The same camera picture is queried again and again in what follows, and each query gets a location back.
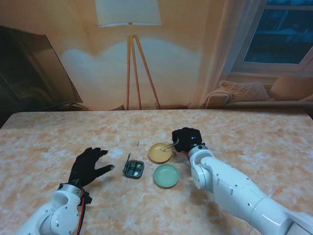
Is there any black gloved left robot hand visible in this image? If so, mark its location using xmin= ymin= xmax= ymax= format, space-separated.
xmin=67 ymin=146 xmax=115 ymax=187

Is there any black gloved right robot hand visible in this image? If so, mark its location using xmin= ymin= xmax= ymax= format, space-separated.
xmin=172 ymin=127 xmax=205 ymax=153

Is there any dark pill box blue lid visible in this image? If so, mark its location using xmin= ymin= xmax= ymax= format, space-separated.
xmin=122 ymin=152 xmax=145 ymax=180

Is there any yellow round dish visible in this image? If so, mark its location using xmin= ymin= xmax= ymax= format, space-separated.
xmin=148 ymin=143 xmax=173 ymax=164

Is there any green round dish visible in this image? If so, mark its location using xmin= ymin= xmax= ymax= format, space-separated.
xmin=153 ymin=164 xmax=180 ymax=189

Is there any beige sofa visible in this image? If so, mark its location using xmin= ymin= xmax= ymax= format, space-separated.
xmin=204 ymin=88 xmax=313 ymax=110

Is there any cream knit cushion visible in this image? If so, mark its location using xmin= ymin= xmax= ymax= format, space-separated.
xmin=218 ymin=80 xmax=275 ymax=102

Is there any sheer cream curtain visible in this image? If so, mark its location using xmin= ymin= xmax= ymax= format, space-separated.
xmin=198 ymin=0 xmax=268 ymax=108

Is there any dark flat television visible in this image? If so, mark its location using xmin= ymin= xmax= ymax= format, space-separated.
xmin=0 ymin=25 xmax=84 ymax=110

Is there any plain orange cushion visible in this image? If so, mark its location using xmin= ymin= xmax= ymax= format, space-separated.
xmin=269 ymin=74 xmax=313 ymax=101

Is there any white framed window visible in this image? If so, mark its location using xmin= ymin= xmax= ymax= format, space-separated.
xmin=229 ymin=0 xmax=313 ymax=77

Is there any white tripod floor lamp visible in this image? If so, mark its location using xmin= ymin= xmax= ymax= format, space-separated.
xmin=94 ymin=0 xmax=162 ymax=110

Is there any left wrist red cable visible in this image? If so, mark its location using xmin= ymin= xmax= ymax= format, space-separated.
xmin=76 ymin=192 xmax=89 ymax=235

